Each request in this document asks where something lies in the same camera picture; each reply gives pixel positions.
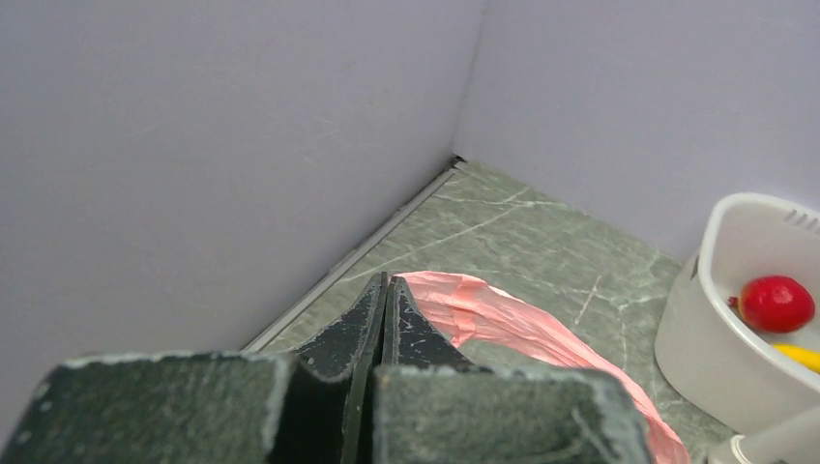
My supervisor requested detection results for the red fake apple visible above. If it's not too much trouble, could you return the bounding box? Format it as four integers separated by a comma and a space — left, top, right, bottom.
727, 275, 816, 334

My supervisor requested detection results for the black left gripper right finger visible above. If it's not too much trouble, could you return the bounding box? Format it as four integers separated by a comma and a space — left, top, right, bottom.
374, 276, 653, 463

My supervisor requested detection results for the pink plastic bag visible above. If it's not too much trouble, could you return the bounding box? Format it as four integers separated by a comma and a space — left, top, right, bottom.
399, 271, 691, 463

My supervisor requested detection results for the white plastic basin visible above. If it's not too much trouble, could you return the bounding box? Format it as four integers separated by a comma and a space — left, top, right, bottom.
655, 192, 819, 434

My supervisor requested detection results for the white pvc pipe frame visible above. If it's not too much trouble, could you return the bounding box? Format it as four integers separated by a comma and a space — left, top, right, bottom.
707, 404, 820, 464

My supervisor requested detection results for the yellow fake banana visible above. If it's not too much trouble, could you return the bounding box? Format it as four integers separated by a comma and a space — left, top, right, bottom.
773, 343, 820, 373

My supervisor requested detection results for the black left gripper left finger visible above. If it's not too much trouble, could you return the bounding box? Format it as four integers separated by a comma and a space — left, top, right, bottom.
1, 273, 389, 463

